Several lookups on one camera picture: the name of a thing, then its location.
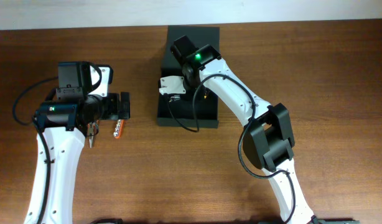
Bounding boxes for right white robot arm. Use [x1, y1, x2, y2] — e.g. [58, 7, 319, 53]
[170, 35, 320, 223]

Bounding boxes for dark green open box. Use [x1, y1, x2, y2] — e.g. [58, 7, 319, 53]
[157, 26, 220, 129]

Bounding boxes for orange black long-nose pliers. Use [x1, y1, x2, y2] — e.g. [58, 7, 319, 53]
[86, 120, 99, 148]

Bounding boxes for orange socket bit rail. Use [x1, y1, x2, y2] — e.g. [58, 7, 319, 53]
[113, 119, 125, 139]

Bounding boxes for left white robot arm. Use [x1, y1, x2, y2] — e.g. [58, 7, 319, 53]
[24, 61, 131, 223]

